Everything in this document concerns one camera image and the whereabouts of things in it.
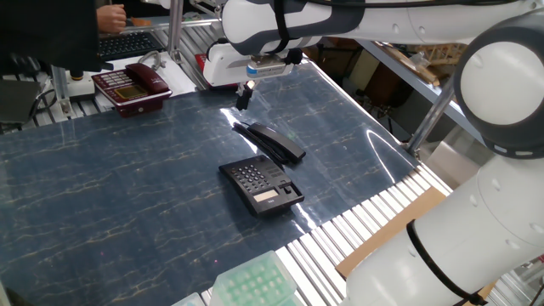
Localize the slanted aluminium frame post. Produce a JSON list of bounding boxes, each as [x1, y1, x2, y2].
[[405, 80, 456, 156]]

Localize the bright red telephone base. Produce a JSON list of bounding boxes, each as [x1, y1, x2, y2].
[[194, 53, 239, 90]]

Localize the black telephone base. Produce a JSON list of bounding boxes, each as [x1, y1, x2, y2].
[[218, 154, 306, 218]]

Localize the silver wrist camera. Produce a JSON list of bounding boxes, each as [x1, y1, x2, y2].
[[246, 54, 295, 80]]

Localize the short aluminium bracket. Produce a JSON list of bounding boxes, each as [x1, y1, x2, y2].
[[50, 65, 74, 119]]

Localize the maroon telephone base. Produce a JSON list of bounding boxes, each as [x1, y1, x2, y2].
[[91, 67, 173, 119]]

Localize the dark grey flat device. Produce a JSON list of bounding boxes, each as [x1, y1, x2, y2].
[[0, 79, 43, 125]]

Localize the green pipette tip box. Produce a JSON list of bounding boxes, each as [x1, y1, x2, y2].
[[209, 249, 303, 306]]

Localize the grey coiled telephone cord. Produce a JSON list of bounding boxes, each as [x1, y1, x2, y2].
[[138, 49, 167, 71]]

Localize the person's bare hand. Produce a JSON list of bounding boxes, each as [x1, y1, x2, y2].
[[96, 3, 128, 34]]

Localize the maroon telephone handset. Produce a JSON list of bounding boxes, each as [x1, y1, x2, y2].
[[124, 62, 170, 95]]

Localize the blue marble pattern mat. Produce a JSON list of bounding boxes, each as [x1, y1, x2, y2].
[[0, 59, 420, 306]]

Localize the black computer keyboard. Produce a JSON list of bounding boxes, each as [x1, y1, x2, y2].
[[97, 31, 165, 62]]

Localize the white paper sheet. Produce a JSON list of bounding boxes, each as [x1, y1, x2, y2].
[[93, 50, 197, 112]]

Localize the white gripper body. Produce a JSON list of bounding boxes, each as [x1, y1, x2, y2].
[[202, 42, 256, 88]]

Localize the brown cardboard sheet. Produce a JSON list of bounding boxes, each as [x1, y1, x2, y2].
[[335, 185, 447, 280]]

